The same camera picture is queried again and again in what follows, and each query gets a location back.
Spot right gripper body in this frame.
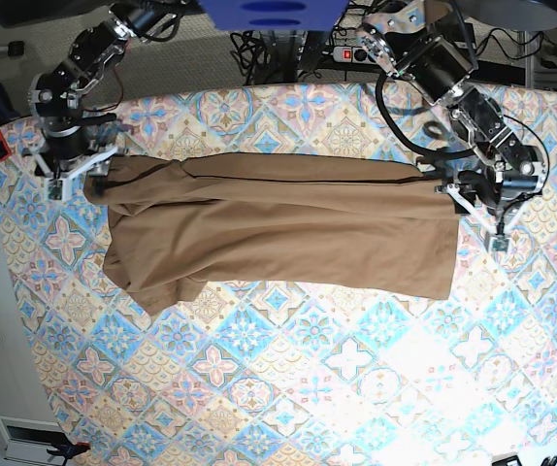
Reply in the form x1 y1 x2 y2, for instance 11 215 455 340
21 144 125 187

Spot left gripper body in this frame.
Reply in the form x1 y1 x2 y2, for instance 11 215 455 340
436 179 536 236

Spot brown t-shirt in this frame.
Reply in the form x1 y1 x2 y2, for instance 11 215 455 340
83 153 459 315

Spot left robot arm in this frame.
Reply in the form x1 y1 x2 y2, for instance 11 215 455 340
356 1 550 250

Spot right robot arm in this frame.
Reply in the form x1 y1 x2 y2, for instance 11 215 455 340
28 1 188 202

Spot white power strip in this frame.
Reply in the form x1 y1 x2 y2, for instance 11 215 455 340
331 46 376 64

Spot patterned tile tablecloth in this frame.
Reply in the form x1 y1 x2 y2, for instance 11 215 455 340
0 86 557 465

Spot orange black clamp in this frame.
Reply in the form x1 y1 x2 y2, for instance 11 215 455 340
47 442 91 460

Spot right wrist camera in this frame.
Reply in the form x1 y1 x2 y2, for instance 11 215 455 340
45 178 73 202

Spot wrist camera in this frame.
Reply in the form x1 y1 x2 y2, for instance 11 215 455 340
45 178 73 202
484 232 509 252

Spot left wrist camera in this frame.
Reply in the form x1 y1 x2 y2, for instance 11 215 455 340
484 232 509 252

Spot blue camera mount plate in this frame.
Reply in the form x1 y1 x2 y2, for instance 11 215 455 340
199 0 348 32

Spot white wall vent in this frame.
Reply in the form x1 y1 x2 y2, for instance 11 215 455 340
0 416 67 465

